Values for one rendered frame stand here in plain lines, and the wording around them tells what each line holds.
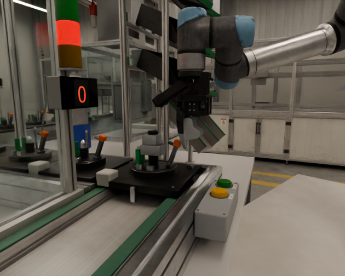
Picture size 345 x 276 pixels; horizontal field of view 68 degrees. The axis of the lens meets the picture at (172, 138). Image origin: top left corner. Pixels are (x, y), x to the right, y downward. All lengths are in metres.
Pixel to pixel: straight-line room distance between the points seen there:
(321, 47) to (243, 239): 0.59
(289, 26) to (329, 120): 5.18
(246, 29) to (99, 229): 0.57
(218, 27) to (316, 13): 8.80
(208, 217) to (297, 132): 4.19
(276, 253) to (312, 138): 4.12
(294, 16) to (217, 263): 9.09
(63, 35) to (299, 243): 0.71
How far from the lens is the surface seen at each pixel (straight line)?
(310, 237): 0.75
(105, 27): 2.15
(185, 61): 0.68
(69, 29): 0.64
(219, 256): 0.62
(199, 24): 0.69
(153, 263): 0.42
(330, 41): 0.92
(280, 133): 4.70
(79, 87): 0.63
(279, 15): 9.49
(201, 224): 0.57
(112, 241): 0.56
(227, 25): 0.69
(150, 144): 0.74
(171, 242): 0.46
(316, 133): 4.71
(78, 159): 0.85
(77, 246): 0.56
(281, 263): 0.63
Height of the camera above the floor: 1.21
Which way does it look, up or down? 10 degrees down
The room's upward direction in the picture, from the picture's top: straight up
